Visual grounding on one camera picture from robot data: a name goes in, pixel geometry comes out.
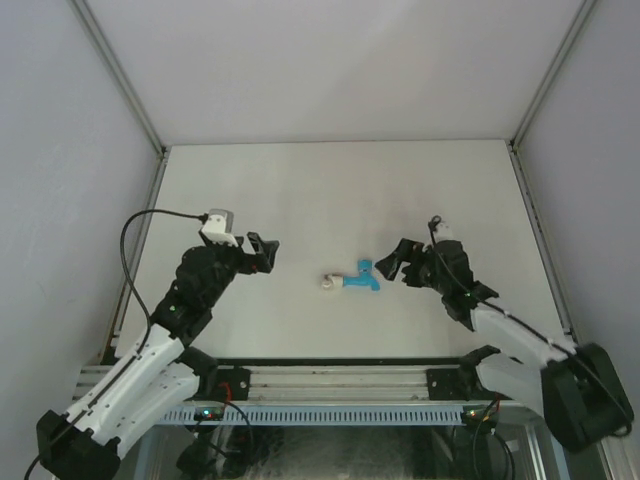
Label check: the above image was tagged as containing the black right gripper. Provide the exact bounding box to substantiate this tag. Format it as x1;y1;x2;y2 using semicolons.
377;237;450;296

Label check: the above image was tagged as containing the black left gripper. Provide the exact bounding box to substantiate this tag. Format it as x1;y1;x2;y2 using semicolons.
202;232;277;308

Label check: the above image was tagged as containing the blue water faucet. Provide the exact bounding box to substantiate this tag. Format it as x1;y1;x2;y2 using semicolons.
342;259;380;292

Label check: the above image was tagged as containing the white pipe elbow fitting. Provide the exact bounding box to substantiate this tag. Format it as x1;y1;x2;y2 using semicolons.
321;273;344;291

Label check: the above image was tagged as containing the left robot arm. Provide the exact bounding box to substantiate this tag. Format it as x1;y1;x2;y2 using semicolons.
34;232;280;479

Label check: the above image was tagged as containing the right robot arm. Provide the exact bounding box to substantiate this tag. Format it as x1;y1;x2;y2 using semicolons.
375;239;635;453

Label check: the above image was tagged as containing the black right camera cable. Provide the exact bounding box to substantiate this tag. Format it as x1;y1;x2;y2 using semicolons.
427;215;634;436

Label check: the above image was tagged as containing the black camera cable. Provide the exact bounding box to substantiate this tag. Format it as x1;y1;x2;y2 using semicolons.
22;208;210;480
427;215;634;436

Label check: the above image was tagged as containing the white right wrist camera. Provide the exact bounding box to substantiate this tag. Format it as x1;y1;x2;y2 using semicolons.
428;215;455;244

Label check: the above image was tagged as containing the aluminium front rail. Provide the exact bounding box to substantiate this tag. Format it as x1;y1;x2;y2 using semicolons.
72;357;501;404

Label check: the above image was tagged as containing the black left camera cable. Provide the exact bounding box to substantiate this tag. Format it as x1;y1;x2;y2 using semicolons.
22;208;210;480

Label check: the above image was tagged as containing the left aluminium frame post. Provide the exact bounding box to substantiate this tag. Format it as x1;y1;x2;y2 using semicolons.
67;0;166;154

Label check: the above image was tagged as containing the aluminium frame post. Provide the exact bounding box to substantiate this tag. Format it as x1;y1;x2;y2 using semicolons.
508;0;601;151
67;0;166;154

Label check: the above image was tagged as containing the blue slotted cable duct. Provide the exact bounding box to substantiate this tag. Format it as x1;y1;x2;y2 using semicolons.
158;405;464;427

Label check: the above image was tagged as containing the right aluminium frame post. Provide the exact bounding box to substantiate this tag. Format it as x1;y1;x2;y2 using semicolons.
508;0;601;151

